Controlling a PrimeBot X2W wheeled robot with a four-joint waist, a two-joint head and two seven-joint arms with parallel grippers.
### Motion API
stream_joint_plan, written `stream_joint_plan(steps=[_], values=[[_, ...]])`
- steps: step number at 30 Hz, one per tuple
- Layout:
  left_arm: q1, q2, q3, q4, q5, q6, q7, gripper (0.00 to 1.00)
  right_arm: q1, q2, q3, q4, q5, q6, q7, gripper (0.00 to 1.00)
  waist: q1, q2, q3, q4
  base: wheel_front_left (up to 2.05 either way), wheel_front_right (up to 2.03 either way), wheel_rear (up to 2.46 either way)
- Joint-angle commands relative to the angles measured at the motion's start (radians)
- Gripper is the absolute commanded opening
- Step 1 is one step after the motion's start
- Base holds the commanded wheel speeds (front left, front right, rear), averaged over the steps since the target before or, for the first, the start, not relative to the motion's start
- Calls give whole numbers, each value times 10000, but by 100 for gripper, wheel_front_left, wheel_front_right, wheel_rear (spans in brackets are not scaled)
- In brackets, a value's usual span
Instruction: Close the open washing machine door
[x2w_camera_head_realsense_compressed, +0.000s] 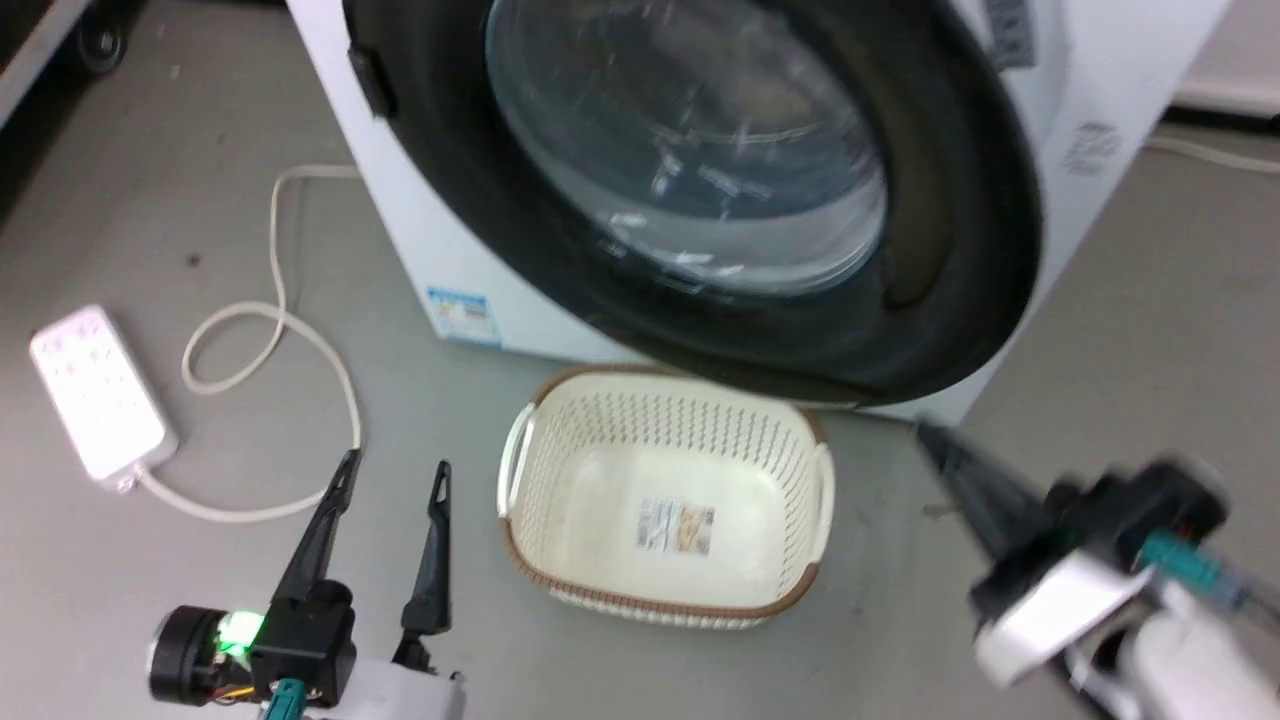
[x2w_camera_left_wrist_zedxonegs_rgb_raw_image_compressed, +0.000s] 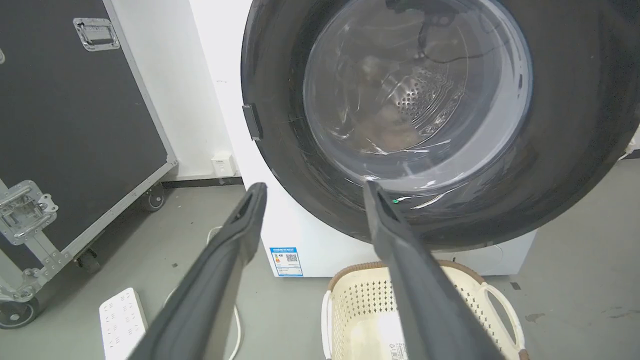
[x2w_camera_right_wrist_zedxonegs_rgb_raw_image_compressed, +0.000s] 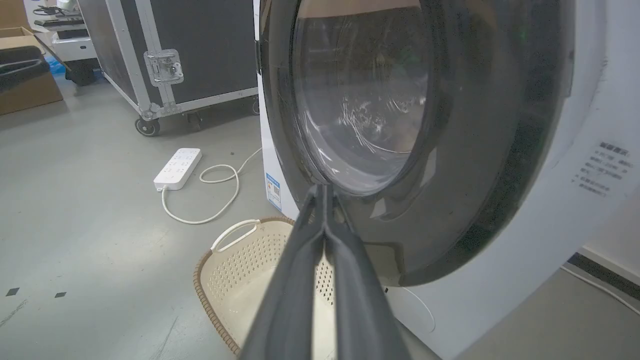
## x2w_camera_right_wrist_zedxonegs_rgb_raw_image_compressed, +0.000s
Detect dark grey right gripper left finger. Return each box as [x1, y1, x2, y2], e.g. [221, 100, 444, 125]
[238, 184, 326, 360]

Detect round dark washing machine door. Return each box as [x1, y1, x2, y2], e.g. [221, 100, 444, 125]
[259, 0, 577, 287]

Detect black wheeled flight case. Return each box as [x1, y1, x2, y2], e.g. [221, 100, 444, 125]
[76, 0, 261, 138]

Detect brown cardboard box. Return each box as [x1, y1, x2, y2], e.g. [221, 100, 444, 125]
[0, 26, 64, 116]

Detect white washing machine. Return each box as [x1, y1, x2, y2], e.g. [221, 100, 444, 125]
[253, 0, 640, 360]

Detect cream perforated laundry basket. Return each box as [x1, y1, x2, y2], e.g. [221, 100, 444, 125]
[193, 216, 337, 356]

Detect white thin cable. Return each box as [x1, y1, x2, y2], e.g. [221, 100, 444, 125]
[560, 265, 640, 317]

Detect white and black equipment cart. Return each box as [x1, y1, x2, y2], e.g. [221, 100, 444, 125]
[24, 0, 101, 86]

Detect white power strip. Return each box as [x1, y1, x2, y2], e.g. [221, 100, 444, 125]
[153, 147, 203, 191]
[159, 147, 264, 225]

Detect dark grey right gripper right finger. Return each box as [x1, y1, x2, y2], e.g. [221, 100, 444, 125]
[325, 184, 412, 360]

